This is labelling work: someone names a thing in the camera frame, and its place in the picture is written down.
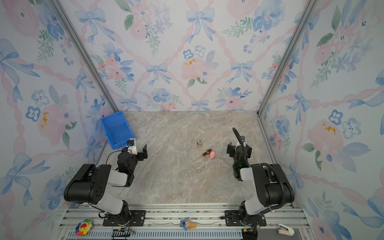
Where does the orange black screwdriver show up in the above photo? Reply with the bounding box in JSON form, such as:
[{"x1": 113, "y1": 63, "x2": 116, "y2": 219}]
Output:
[{"x1": 202, "y1": 149, "x2": 213, "y2": 157}]

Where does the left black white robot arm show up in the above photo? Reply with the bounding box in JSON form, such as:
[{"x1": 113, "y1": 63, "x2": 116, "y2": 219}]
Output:
[{"x1": 64, "y1": 145, "x2": 148, "y2": 228}]

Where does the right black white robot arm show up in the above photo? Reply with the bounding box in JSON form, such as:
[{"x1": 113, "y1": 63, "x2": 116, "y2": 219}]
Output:
[{"x1": 221, "y1": 135, "x2": 295, "y2": 227}]

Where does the blue plastic bin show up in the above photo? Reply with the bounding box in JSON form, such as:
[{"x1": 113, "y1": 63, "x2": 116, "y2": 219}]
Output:
[{"x1": 101, "y1": 111, "x2": 135, "y2": 150}]

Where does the pink pig toy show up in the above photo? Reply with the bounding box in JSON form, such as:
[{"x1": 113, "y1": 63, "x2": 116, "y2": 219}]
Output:
[{"x1": 210, "y1": 151, "x2": 216, "y2": 160}]

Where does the white pink stapler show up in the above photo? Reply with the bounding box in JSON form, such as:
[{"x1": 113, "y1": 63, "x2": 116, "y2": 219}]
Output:
[{"x1": 278, "y1": 224, "x2": 295, "y2": 237}]

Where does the ice cream cone toy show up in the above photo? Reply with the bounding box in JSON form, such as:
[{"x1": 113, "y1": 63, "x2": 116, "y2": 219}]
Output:
[{"x1": 181, "y1": 218, "x2": 197, "y2": 231}]

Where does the colourful flower toy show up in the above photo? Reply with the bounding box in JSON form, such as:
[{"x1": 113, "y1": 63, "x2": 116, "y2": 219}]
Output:
[{"x1": 75, "y1": 219, "x2": 93, "y2": 237}]

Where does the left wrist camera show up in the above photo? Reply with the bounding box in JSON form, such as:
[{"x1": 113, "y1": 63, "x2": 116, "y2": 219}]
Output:
[{"x1": 127, "y1": 139, "x2": 138, "y2": 155}]

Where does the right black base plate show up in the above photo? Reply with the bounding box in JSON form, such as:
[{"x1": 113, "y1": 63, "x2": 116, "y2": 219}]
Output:
[{"x1": 220, "y1": 210, "x2": 267, "y2": 228}]

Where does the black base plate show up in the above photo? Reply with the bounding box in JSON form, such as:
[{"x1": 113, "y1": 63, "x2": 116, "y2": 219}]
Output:
[
  {"x1": 220, "y1": 210, "x2": 267, "y2": 228},
  {"x1": 103, "y1": 210, "x2": 147, "y2": 227}
]

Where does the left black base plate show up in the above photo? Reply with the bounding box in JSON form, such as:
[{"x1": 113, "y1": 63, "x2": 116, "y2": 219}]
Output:
[{"x1": 103, "y1": 210, "x2": 147, "y2": 227}]

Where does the aluminium rail frame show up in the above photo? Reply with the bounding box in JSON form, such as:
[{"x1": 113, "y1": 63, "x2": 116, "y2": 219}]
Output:
[{"x1": 53, "y1": 204, "x2": 315, "y2": 240}]

